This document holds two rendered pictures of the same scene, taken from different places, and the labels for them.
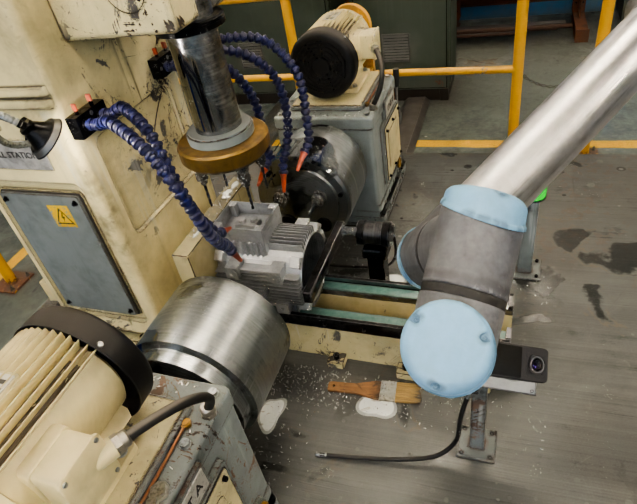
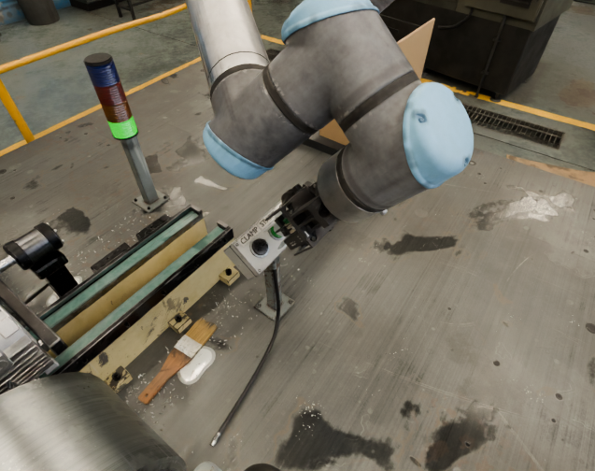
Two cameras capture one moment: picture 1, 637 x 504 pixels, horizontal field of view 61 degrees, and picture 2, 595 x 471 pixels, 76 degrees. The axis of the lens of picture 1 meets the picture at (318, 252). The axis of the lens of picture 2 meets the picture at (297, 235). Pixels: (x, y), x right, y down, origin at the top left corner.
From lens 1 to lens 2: 0.52 m
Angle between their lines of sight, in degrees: 56
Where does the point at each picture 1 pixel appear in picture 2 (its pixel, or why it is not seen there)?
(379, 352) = (148, 331)
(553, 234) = not seen: hidden behind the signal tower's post
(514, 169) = (245, 21)
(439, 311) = (428, 97)
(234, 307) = (42, 417)
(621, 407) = not seen: hidden behind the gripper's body
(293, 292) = (33, 360)
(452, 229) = (358, 30)
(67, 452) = not seen: outside the picture
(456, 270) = (394, 62)
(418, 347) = (441, 139)
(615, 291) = (212, 172)
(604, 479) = (332, 251)
